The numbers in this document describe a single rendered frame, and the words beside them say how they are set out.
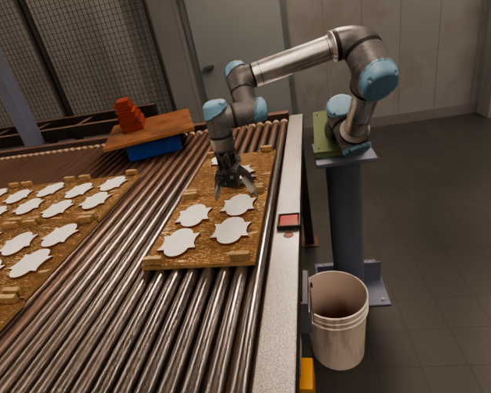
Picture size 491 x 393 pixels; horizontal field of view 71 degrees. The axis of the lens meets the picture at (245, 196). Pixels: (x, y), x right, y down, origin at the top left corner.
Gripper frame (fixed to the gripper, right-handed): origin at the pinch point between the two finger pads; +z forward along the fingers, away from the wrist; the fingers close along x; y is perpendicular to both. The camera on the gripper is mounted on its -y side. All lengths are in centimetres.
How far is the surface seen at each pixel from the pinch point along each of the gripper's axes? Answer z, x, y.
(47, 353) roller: 4, -39, 59
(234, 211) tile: 2.3, -0.8, 5.2
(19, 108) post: -23, -174, -113
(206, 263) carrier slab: 3.1, -4.6, 30.8
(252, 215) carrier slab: 3.4, 5.9, 6.9
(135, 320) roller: 4, -19, 50
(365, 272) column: 90, 50, -56
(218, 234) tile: 2.0, -3.5, 18.2
